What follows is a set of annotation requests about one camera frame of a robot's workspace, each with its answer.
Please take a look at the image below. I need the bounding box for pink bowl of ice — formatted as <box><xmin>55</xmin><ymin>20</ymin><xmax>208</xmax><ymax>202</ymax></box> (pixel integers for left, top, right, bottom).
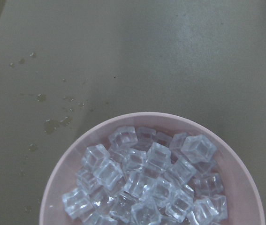
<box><xmin>38</xmin><ymin>112</ymin><xmax>266</xmax><ymax>225</ymax></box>

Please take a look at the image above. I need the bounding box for brown table mat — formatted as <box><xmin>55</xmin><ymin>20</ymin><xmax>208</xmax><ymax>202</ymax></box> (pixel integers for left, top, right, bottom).
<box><xmin>0</xmin><ymin>0</ymin><xmax>266</xmax><ymax>225</ymax></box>

